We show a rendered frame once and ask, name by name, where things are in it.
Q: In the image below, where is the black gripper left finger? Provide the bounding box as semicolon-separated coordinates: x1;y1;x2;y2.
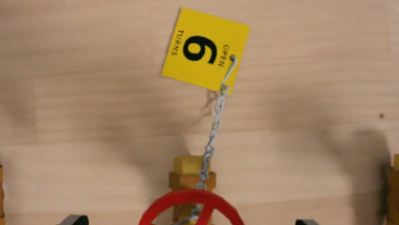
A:
56;214;89;225

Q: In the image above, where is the yellow tag with silver chain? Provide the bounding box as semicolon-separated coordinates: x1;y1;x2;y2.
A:
162;7;251;190

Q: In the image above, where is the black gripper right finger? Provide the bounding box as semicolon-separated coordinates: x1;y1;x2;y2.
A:
295;219;319;225

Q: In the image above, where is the black pipe manifold with grey fittings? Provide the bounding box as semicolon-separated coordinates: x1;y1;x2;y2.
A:
0;154;399;225

